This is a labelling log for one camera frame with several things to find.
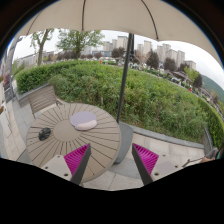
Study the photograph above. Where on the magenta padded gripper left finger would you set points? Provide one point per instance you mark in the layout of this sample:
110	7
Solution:
70	167

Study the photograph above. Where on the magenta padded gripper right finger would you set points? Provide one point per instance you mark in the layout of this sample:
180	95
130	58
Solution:
152	166

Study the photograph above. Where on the black computer mouse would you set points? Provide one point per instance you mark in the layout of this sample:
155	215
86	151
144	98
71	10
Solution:
44	134

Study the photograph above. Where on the round slatted patio table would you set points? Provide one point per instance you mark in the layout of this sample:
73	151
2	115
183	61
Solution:
104	139

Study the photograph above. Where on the grey umbrella base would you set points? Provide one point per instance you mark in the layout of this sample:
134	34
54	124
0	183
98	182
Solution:
126	140

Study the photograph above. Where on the green hedge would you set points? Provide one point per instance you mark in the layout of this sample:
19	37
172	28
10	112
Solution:
148	102

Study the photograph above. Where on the slatted patio chair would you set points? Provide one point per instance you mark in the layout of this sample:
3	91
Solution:
42	98

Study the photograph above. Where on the dark umbrella pole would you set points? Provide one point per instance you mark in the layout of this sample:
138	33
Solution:
124	76

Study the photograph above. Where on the beige patio umbrella canopy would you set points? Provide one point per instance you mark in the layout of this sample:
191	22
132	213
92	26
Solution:
154	19

